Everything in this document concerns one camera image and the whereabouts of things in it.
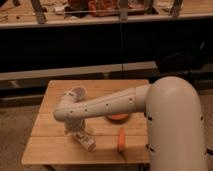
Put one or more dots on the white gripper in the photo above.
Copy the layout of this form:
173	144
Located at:
74	125

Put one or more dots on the white bottle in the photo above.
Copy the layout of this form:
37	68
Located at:
85	140

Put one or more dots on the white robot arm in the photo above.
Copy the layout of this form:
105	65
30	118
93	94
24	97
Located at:
176	135

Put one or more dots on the orange ceramic bowl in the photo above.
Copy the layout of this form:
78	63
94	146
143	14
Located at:
117	117

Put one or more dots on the translucent plastic cup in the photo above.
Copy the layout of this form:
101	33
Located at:
79	93

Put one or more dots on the orange carrot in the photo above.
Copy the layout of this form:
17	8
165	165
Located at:
121	143

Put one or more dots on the wooden folding table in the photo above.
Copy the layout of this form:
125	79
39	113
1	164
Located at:
49	144

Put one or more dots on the wooden shelf with clutter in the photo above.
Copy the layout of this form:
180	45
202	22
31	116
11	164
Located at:
44	13

